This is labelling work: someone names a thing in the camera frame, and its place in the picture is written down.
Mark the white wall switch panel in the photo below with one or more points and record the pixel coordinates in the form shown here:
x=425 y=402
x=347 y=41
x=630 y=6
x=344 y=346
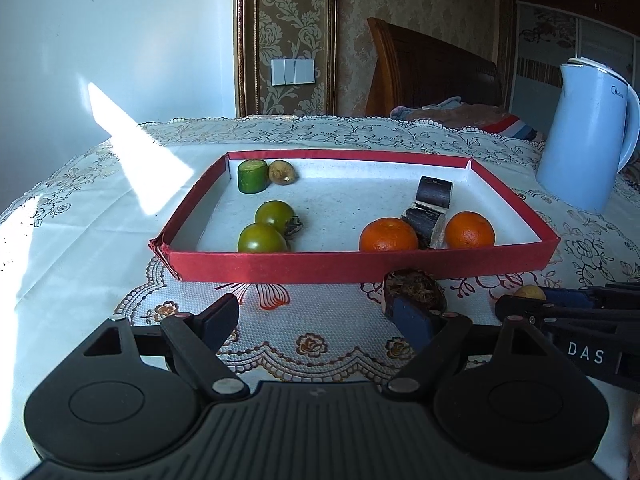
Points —
x=292 y=71

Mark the wooden bed headboard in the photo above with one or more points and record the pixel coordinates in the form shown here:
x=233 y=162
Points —
x=414 y=69

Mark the white electric kettle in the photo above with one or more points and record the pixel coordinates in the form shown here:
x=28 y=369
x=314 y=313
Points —
x=594 y=132

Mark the person's right hand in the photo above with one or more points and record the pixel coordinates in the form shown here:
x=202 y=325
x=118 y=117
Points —
x=633 y=471

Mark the brown water chestnut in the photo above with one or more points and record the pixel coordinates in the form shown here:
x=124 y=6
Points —
x=412 y=288

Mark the red shallow tray box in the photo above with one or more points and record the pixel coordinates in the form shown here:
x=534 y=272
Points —
x=337 y=193

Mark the bedding pile on bed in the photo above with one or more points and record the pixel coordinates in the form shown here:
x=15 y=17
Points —
x=453 y=113

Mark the tan longan fruit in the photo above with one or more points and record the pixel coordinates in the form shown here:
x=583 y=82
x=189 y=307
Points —
x=281 y=172
x=531 y=292

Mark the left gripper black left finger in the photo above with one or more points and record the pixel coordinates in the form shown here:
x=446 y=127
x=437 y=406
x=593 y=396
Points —
x=194 y=341

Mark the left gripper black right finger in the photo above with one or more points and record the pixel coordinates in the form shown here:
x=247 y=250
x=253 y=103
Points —
x=442 y=343

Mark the orange mandarin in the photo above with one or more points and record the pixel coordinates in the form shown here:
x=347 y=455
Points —
x=468 y=229
x=388 y=235

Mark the green cucumber piece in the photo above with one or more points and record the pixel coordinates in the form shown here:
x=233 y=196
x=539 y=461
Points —
x=253 y=176

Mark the ornate wooden wall frame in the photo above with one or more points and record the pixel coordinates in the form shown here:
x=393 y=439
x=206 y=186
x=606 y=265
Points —
x=266 y=30

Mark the green tomato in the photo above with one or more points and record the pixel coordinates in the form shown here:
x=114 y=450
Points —
x=279 y=215
x=258 y=238

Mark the dark sugarcane piece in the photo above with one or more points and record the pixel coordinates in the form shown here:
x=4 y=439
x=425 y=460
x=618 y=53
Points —
x=429 y=224
x=434 y=192

